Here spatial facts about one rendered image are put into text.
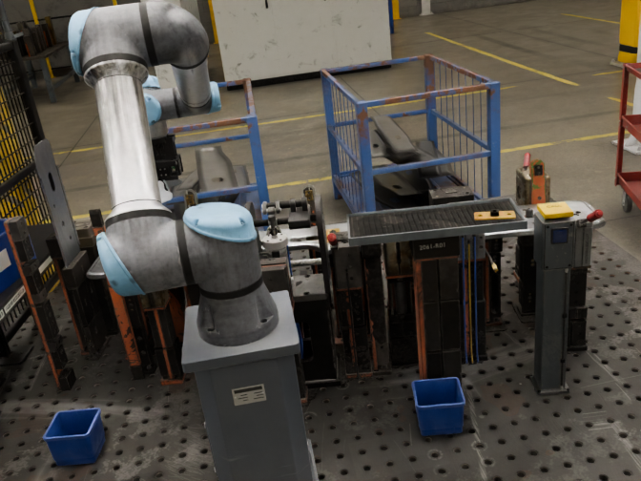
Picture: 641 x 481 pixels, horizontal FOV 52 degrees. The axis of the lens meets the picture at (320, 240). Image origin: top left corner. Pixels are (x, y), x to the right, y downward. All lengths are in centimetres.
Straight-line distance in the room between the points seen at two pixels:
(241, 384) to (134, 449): 53
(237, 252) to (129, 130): 29
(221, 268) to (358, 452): 59
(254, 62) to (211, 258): 854
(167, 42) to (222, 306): 49
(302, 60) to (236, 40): 96
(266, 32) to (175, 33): 830
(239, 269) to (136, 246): 17
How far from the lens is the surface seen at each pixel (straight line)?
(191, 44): 132
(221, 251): 112
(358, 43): 978
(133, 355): 188
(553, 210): 149
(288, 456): 133
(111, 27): 130
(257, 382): 122
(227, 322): 118
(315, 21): 964
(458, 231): 139
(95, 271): 187
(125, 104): 124
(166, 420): 174
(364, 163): 366
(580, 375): 177
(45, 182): 188
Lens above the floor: 172
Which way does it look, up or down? 24 degrees down
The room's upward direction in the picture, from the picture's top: 7 degrees counter-clockwise
